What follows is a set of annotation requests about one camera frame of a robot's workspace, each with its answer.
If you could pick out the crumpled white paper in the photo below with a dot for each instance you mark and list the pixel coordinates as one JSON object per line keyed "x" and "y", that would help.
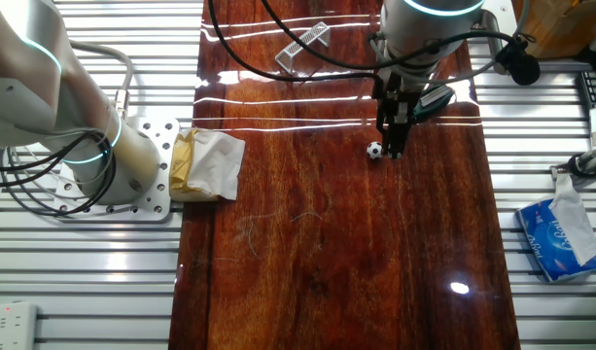
{"x": 210, "y": 165}

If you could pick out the small black white soccer ball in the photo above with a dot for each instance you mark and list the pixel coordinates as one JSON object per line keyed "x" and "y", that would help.
{"x": 375, "y": 150}

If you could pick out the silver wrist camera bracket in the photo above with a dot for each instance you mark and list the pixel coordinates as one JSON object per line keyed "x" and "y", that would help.
{"x": 497, "y": 19}

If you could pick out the green folding hex key set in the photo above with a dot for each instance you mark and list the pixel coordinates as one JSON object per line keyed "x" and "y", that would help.
{"x": 436, "y": 102}

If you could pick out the white mesh toy goal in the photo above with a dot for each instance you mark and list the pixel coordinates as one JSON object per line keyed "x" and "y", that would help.
{"x": 302, "y": 44}

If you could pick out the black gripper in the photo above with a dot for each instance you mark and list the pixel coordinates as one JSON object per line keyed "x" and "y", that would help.
{"x": 386, "y": 107}

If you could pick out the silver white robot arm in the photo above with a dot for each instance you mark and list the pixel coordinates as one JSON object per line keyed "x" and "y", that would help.
{"x": 35, "y": 73}

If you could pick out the brown cardboard box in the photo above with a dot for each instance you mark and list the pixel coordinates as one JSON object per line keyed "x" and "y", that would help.
{"x": 560, "y": 26}

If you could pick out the blue tissue pack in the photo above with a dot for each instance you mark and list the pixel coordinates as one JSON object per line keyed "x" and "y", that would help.
{"x": 550, "y": 243}

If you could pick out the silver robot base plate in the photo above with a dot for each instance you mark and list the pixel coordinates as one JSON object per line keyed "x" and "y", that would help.
{"x": 156, "y": 194}

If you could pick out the white power strip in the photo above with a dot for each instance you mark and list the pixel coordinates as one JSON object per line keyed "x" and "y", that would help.
{"x": 10, "y": 325}

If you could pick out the glossy red-brown wooden board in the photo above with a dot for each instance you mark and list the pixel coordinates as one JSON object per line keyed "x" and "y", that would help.
{"x": 326, "y": 233}

